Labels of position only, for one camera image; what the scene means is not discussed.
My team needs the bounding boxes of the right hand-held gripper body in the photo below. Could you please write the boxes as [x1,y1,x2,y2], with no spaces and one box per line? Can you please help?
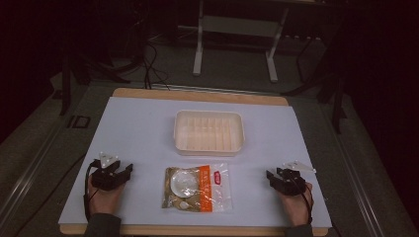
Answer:
[276,160,317,198]

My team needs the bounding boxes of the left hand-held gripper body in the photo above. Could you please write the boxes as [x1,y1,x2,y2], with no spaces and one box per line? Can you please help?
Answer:
[90,151,126,192]

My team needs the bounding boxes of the person's left hand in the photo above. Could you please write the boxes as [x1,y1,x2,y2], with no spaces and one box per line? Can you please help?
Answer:
[86,177,126,217]

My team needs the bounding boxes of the person's right hand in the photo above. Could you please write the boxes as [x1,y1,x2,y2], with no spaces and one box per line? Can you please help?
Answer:
[277,183,314,228]

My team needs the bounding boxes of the white table mat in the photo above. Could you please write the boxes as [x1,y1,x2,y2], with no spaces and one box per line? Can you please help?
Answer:
[57,96,333,229]

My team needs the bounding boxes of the black floor socket plate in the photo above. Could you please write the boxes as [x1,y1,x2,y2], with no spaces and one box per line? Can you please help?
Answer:
[66,115,92,129]

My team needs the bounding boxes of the clear orange snack packet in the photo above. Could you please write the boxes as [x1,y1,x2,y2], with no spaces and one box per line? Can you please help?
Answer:
[160,163,233,213]

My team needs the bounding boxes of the cream plastic tray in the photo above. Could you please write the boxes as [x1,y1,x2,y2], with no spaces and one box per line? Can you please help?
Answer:
[173,109,246,157]

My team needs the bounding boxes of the black metal stand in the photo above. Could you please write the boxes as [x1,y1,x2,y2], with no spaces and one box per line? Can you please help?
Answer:
[282,29,349,135]
[58,48,93,117]

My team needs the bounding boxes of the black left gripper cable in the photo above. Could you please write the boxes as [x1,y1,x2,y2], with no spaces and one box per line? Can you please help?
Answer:
[83,159,101,222]

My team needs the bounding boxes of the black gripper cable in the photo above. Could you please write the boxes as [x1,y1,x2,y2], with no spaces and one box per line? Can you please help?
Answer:
[303,183,314,225]
[83,159,101,222]

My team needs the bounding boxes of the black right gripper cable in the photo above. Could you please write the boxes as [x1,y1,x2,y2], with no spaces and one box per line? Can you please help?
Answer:
[303,183,314,225]

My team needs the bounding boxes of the black floor cables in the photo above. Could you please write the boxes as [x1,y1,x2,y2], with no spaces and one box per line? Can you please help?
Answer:
[140,41,172,92]

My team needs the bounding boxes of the white metal table frame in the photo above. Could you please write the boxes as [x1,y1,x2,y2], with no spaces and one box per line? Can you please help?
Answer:
[192,0,292,84]

